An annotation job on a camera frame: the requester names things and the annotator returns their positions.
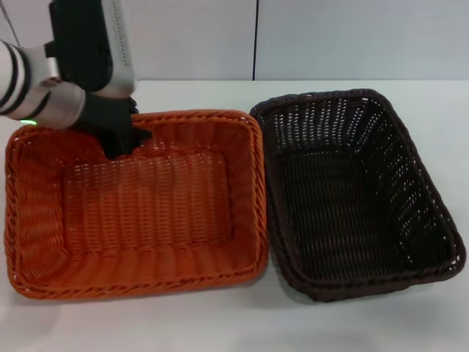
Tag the black vertical wall strip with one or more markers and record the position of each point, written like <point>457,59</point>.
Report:
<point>255,36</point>

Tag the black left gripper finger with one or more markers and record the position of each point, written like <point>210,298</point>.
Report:
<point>114,152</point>
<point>140,136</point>

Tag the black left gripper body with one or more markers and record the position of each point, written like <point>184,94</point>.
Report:
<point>108,117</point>

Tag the orange woven plastic basket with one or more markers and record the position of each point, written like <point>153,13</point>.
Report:
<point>146,212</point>

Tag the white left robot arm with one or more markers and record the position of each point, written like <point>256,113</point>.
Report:
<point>58,106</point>

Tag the dark brown woven plastic basket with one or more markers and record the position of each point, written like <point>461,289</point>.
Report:
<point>351,205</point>

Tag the silver black wrist camera box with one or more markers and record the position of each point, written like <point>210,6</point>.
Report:
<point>119,55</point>

